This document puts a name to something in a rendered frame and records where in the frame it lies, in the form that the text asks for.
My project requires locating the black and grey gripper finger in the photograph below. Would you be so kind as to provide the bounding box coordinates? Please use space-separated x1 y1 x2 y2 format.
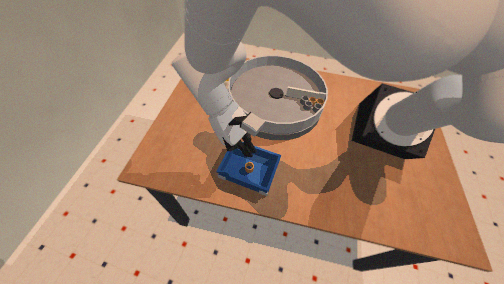
242 133 257 153
223 138 253 157

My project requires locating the blue crate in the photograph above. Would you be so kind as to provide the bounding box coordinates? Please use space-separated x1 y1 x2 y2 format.
216 146 281 196

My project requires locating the grey metal cylinder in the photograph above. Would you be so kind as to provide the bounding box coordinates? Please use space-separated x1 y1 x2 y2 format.
300 96 309 105
313 103 322 113
303 101 313 111

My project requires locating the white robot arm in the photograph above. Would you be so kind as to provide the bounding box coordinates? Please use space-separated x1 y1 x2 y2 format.
171 0 504 146

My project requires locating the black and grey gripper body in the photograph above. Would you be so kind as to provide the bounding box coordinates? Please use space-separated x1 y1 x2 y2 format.
208 100 247 146

